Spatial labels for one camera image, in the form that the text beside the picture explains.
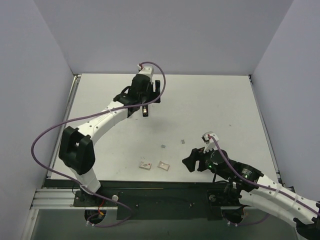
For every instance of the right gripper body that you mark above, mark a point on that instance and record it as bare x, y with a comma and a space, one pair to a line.
199, 160

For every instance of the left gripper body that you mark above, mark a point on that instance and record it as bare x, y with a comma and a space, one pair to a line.
149, 96

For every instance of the black stapler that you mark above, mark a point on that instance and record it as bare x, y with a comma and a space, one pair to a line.
145, 111

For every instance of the clear staple box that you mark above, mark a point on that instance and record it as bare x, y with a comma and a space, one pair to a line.
163, 166

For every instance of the staple box with red label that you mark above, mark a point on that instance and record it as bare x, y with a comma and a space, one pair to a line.
145, 165

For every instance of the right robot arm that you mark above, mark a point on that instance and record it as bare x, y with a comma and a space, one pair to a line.
255, 189

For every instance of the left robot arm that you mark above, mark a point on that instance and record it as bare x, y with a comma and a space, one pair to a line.
77, 144

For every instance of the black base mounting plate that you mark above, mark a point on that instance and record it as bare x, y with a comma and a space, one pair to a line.
166, 200

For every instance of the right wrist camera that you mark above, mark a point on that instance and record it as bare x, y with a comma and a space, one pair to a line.
210, 139

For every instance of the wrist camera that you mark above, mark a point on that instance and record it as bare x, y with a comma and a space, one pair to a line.
146, 71
210, 139

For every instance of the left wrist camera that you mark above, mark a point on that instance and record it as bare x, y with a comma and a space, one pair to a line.
146, 71

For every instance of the aluminium frame rail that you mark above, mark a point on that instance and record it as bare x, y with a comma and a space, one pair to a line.
52, 199

